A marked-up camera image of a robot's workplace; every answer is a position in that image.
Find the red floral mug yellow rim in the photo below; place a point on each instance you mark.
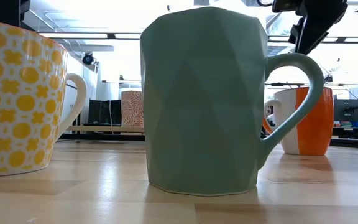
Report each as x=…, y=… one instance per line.
x=132, y=109

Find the black ceiling camera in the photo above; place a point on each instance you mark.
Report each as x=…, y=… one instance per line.
x=88, y=58

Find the orange and white mug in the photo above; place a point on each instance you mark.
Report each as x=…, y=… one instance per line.
x=315, y=124

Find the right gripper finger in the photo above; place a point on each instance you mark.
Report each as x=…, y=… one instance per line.
x=311, y=35

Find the mint green faceted mug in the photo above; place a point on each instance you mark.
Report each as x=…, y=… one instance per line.
x=204, y=109

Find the dark storage shelf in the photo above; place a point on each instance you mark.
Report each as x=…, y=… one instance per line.
x=350, y=109

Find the yellow dotted white mug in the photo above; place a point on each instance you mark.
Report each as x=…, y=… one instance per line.
x=17, y=102

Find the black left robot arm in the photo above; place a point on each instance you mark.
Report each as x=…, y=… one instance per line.
x=2, y=11

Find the black metal table frame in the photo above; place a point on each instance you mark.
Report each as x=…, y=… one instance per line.
x=104, y=137

